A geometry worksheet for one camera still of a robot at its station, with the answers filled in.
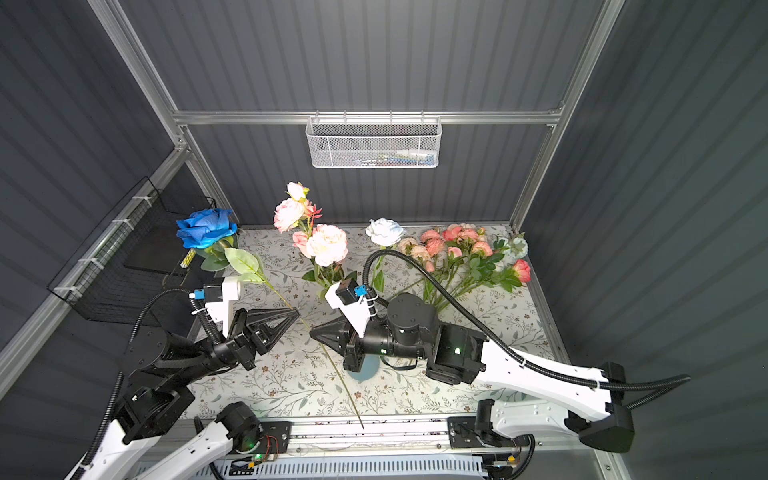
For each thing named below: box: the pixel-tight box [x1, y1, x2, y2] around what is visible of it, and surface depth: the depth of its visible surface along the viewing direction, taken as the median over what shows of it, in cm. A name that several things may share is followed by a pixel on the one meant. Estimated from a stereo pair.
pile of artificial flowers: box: [397, 223, 532, 313], surface depth 107 cm
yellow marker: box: [180, 248, 196, 268], surface depth 76 cm
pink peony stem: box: [292, 224, 357, 300], surface depth 54 cm
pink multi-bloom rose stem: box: [274, 181, 323, 248], surface depth 52 cm
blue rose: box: [176, 208, 364, 430], surface depth 44 cm
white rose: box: [365, 217, 404, 293], surface depth 59 cm
